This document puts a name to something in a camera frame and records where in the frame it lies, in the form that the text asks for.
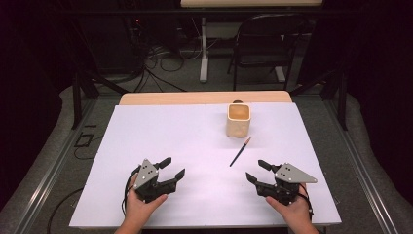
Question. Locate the cream square cup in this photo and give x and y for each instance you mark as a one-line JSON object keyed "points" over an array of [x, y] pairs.
{"points": [[238, 125]]}

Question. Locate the white desk leg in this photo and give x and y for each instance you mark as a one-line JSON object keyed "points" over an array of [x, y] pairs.
{"points": [[280, 74], [204, 52]]}

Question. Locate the aluminium floor rail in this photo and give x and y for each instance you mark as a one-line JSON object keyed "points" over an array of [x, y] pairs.
{"points": [[48, 175], [360, 175]]}

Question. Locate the black chair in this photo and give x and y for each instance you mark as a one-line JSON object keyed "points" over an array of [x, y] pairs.
{"points": [[266, 35]]}

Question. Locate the person's left hand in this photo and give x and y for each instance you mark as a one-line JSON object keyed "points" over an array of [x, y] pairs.
{"points": [[139, 211]]}

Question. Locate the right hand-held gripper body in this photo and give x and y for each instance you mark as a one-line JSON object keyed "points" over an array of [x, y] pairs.
{"points": [[289, 182]]}

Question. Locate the black metal stand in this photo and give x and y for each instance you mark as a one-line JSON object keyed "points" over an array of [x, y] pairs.
{"points": [[84, 87], [334, 91]]}

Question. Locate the dark computer tower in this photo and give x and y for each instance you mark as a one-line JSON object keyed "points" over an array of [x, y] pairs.
{"points": [[110, 42]]}

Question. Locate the white paper sheet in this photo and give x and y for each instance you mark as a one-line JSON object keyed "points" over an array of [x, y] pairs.
{"points": [[181, 136]]}

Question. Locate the person's right hand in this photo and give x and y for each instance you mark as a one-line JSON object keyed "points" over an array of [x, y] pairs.
{"points": [[292, 213]]}

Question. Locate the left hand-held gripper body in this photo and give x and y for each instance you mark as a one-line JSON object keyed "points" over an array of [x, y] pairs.
{"points": [[146, 177]]}

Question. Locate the light desk top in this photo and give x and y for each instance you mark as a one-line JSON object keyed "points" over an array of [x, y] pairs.
{"points": [[250, 3]]}

